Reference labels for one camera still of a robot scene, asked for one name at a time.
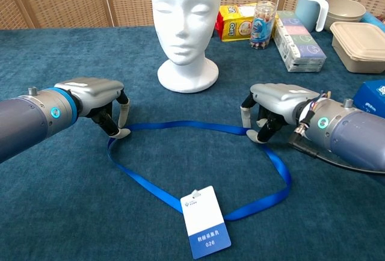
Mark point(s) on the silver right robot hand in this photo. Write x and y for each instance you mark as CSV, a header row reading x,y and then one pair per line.
x,y
279,98

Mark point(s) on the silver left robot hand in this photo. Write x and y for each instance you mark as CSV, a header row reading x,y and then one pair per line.
x,y
93,92

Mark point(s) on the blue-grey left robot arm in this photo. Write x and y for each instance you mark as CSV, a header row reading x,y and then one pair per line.
x,y
24,119

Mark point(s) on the pastel tissue multipack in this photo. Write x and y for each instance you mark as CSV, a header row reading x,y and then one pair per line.
x,y
300,44

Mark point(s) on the clear candy jar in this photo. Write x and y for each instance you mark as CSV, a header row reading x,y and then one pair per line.
x,y
262,26

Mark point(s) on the yellow Lipo biscuit bag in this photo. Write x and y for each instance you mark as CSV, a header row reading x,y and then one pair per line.
x,y
234,23

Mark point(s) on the light blue mug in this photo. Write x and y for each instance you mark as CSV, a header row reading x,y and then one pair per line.
x,y
308,10

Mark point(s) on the blue pink Oreo box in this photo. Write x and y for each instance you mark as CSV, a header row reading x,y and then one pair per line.
x,y
373,95

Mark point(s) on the beige lidded lunch box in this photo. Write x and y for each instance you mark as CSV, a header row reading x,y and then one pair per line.
x,y
361,47

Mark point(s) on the blue table cloth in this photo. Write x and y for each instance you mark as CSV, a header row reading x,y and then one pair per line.
x,y
60,198

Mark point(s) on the beige bowl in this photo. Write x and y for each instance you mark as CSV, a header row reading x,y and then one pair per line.
x,y
346,10

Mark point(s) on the white foam mannequin head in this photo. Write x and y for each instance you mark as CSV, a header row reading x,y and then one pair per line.
x,y
185,17

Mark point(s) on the blue cylindrical tube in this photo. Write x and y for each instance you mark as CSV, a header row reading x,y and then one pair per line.
x,y
374,22

